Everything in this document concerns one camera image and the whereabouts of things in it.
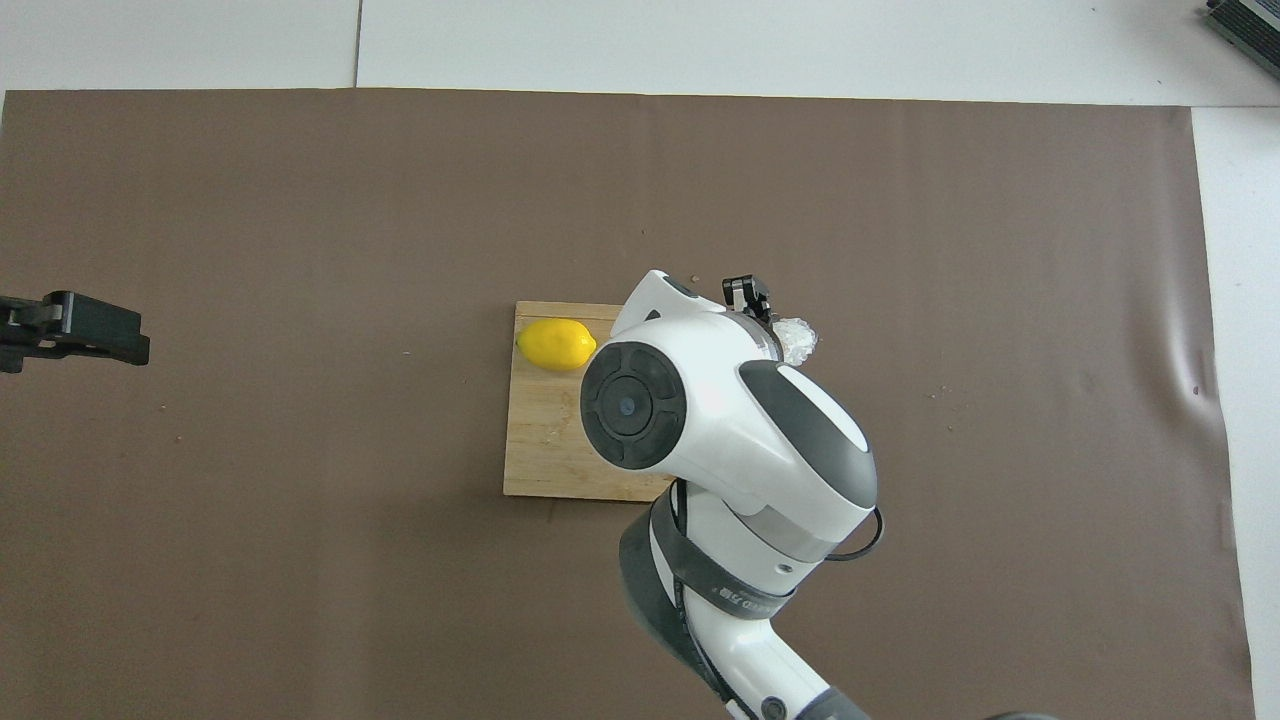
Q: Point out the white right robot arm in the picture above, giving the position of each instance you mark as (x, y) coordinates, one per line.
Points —
(720, 400)

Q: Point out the brown paper table mat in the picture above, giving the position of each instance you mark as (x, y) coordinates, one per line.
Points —
(300, 580)

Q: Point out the wooden cutting board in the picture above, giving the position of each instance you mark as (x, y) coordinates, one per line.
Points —
(545, 440)

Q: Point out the yellow lemon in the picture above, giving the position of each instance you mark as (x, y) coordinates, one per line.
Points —
(556, 345)

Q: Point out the black ribbed device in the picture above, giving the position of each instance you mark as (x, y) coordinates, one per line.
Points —
(1250, 25)

